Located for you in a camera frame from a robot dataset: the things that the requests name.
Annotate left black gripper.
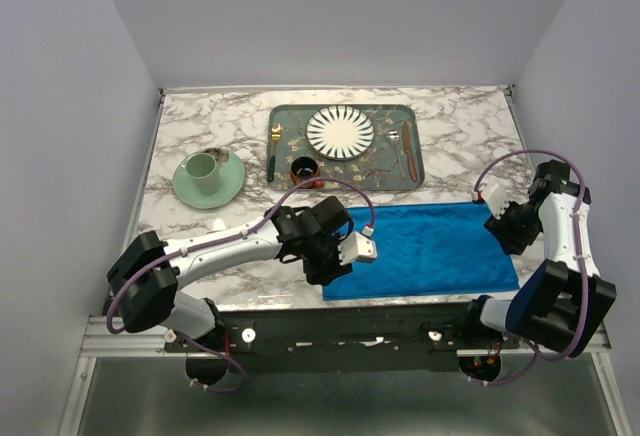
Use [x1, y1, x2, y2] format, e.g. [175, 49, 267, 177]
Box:
[302, 233, 353, 288]

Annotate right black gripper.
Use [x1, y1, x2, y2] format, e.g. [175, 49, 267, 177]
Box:
[483, 198, 543, 257]

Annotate blue cloth napkin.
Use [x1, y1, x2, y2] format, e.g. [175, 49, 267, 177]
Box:
[323, 202, 519, 301]

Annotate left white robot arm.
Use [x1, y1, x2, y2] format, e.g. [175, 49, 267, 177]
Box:
[107, 197, 359, 351]

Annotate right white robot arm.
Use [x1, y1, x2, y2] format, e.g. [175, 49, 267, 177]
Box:
[459, 159, 617, 358]

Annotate orange black mug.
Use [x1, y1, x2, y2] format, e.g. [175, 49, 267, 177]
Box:
[290, 156, 320, 185]

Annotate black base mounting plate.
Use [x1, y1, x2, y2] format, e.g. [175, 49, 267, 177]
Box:
[164, 300, 524, 375]

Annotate green saucer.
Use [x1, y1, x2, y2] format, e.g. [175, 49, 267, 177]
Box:
[172, 147, 245, 210]

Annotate green floral serving tray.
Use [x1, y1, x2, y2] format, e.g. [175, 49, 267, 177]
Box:
[267, 103, 425, 191]

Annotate white blue striped plate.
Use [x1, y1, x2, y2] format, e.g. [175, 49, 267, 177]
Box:
[306, 105, 375, 161]

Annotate silver spoon on tray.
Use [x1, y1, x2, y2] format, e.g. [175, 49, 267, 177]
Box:
[386, 129, 406, 179]

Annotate green cup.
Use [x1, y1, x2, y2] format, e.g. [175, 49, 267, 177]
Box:
[185, 152, 220, 195]

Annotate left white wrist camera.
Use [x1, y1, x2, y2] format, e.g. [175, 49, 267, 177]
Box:
[338, 231, 378, 266]

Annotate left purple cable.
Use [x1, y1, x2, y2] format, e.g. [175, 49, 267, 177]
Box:
[106, 177, 377, 394]

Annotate gold fork green handle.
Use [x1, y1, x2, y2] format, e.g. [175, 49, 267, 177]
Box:
[267, 124, 283, 182]

